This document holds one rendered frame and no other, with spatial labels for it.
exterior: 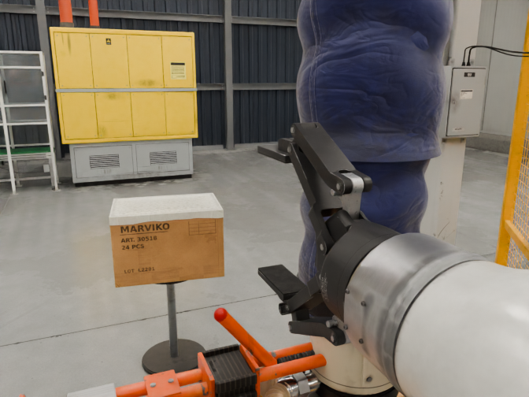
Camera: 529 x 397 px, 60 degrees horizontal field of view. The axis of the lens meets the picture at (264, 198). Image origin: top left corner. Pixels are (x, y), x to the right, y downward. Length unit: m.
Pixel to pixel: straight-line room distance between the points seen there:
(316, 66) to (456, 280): 0.51
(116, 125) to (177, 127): 1.01
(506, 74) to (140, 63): 8.52
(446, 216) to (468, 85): 0.59
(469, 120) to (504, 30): 10.68
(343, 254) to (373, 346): 0.07
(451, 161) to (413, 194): 1.51
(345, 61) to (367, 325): 0.47
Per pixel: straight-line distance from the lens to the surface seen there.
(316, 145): 0.38
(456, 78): 2.13
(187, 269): 2.64
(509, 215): 2.69
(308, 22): 0.73
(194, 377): 0.83
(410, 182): 0.73
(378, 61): 0.67
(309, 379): 0.90
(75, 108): 7.93
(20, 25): 11.23
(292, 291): 0.46
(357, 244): 0.31
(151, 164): 8.18
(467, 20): 2.23
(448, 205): 2.29
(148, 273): 2.63
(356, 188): 0.34
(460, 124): 2.17
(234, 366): 0.82
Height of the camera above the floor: 1.71
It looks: 14 degrees down
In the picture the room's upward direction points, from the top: straight up
